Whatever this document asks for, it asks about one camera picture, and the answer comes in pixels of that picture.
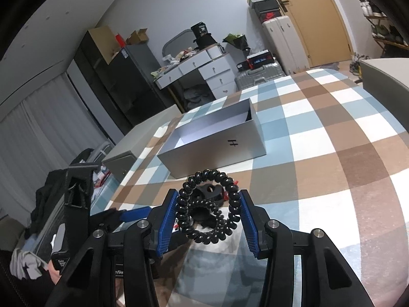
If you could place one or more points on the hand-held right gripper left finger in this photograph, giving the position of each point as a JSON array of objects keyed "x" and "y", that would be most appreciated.
[{"x": 166, "y": 227}]

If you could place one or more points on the black printed bag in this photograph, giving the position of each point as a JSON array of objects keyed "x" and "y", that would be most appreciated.
[{"x": 204, "y": 40}]

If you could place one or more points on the grey box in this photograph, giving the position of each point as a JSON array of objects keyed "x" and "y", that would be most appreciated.
[{"x": 217, "y": 147}]

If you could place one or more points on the white sheer curtain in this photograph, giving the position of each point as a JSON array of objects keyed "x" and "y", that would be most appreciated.
[{"x": 41, "y": 134}]

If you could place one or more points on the white suitcase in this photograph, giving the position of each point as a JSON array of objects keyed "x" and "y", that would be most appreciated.
[{"x": 284, "y": 44}]

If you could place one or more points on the checked blanket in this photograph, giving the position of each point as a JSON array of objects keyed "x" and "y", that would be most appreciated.
[{"x": 319, "y": 134}]

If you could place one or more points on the black clothes heap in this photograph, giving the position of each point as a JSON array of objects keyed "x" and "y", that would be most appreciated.
[{"x": 41, "y": 204}]

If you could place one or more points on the silver suitcase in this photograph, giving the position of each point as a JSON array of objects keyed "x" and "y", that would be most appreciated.
[{"x": 255, "y": 78}]

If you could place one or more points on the person's left hand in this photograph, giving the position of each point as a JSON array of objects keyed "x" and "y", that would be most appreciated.
[{"x": 54, "y": 275}]

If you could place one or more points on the desk clutter pile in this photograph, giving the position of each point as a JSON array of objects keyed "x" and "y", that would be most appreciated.
[{"x": 174, "y": 60}]

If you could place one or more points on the small black yellow box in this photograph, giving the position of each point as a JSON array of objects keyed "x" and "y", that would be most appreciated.
[{"x": 243, "y": 67}]

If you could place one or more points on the wooden door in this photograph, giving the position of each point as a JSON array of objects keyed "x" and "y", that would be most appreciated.
[{"x": 313, "y": 16}]

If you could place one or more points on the open cardboard box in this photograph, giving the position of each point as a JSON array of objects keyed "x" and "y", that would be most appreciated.
[{"x": 138, "y": 37}]

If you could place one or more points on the grey white cloth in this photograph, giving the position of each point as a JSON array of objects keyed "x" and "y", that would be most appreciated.
[{"x": 27, "y": 262}]

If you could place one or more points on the wooden shoe rack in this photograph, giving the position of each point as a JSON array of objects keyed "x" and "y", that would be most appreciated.
[{"x": 383, "y": 38}]

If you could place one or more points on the rows of shoes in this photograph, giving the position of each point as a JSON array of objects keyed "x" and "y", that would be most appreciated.
[{"x": 367, "y": 9}]

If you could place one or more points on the large closed cardboard box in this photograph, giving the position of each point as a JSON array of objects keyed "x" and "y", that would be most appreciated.
[{"x": 104, "y": 43}]

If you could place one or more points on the plain black shoe box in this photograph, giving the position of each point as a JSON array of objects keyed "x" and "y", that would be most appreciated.
[{"x": 266, "y": 6}]

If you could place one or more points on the white dresser desk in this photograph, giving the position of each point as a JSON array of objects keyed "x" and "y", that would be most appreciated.
[{"x": 217, "y": 73}]

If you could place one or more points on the bouquet in black wrap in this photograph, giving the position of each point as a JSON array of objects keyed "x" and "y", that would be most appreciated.
[{"x": 236, "y": 41}]

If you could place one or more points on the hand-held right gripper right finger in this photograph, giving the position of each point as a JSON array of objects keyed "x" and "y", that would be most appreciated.
[{"x": 250, "y": 227}]

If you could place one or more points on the heap of loose sneakers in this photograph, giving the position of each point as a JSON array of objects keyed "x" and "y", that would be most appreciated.
[{"x": 355, "y": 64}]

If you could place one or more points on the grey rounded board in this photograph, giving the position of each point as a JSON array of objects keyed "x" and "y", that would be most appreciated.
[{"x": 174, "y": 40}]

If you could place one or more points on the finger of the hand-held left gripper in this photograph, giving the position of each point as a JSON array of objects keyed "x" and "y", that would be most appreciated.
[{"x": 135, "y": 214}]

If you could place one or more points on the black shoe box red logo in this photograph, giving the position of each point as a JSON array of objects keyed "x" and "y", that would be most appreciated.
[{"x": 271, "y": 15}]

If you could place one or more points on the grey clothes heap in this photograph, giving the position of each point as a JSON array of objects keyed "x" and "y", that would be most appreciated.
[{"x": 198, "y": 97}]

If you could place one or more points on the black refrigerator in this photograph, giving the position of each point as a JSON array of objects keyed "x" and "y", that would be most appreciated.
[{"x": 137, "y": 83}]

